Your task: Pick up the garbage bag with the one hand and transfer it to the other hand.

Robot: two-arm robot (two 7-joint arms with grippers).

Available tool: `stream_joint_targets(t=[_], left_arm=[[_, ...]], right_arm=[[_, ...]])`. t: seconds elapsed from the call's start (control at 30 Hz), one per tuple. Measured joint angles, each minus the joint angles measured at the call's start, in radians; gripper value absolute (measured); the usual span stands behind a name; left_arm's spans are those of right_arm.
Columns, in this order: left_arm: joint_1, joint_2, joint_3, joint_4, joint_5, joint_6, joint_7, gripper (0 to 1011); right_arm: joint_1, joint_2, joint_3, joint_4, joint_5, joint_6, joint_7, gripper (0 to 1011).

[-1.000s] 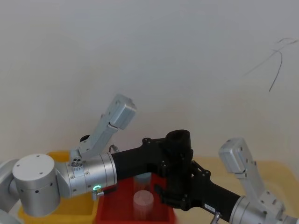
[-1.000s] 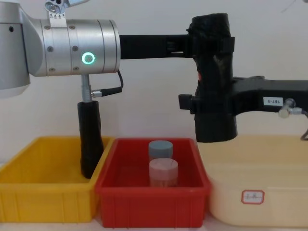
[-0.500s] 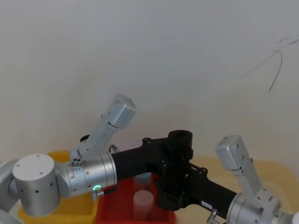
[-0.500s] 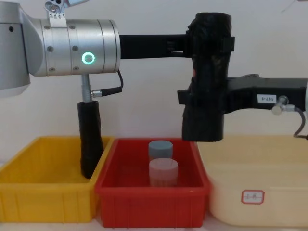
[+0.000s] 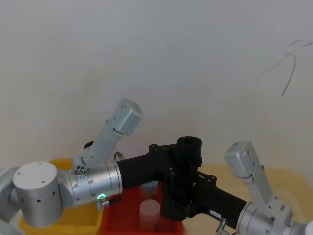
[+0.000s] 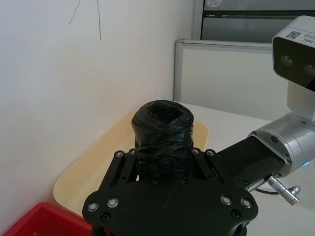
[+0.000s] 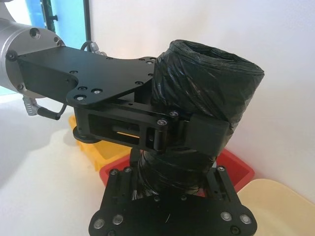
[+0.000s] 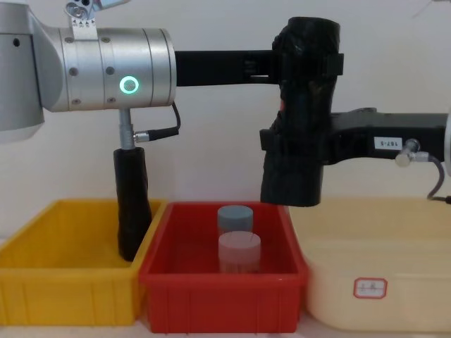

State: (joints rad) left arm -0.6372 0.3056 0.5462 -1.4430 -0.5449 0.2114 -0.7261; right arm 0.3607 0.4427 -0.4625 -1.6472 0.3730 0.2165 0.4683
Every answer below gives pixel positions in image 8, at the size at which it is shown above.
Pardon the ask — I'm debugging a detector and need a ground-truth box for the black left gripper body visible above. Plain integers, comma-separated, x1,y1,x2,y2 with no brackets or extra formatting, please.
175,50,280,88

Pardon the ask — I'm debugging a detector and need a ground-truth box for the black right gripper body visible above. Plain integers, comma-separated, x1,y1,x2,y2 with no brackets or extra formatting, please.
329,107,448,166

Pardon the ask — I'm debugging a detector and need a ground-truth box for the clear jar with grey lid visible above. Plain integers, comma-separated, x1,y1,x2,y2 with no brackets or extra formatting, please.
217,205,255,236

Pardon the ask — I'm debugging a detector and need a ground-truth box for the clear jar with pink lid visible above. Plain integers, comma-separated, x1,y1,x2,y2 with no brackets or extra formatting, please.
218,231,262,274

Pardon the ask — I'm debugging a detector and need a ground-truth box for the cream plastic bin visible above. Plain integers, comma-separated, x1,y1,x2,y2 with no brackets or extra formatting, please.
288,196,451,334

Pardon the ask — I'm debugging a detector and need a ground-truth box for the white label with red border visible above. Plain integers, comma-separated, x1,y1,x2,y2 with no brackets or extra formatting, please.
353,277,389,298

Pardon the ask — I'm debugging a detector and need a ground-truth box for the red plastic bin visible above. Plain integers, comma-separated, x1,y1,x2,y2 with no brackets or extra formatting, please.
138,201,309,334

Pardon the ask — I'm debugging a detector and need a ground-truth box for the black wrapped rod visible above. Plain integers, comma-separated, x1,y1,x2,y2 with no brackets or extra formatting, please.
112,146,154,263

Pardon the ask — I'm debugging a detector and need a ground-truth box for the yellow plastic bin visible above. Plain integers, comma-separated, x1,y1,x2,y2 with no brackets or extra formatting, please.
0,199,168,327

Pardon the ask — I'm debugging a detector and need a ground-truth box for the grey cable with silver plug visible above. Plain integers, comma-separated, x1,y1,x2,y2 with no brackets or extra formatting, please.
394,139,451,202

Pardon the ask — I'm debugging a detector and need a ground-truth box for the dark cable with silver plug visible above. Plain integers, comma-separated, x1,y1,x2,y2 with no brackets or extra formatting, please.
118,101,181,151

